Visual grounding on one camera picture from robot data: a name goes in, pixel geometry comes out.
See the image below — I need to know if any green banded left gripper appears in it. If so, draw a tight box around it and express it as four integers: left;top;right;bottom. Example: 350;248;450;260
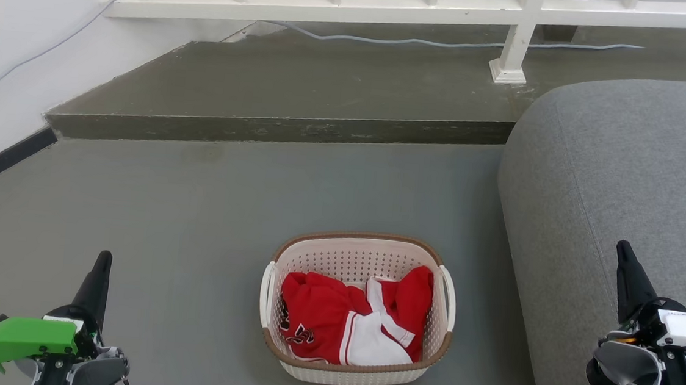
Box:
0;243;114;385

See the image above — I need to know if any cream perforated plastic laundry basket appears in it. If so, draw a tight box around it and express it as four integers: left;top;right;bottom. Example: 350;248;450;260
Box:
253;224;462;385

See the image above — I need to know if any grey fabric sofa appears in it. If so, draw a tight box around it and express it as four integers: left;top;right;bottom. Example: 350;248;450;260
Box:
481;65;686;385

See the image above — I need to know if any red and white sports jersey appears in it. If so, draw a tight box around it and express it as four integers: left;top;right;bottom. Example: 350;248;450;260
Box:
275;254;437;372

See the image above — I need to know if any white metal railing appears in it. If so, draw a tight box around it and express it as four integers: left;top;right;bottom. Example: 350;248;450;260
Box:
102;0;686;99

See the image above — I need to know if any thin white wall cable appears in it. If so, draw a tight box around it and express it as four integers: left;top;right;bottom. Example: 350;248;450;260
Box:
0;0;139;121

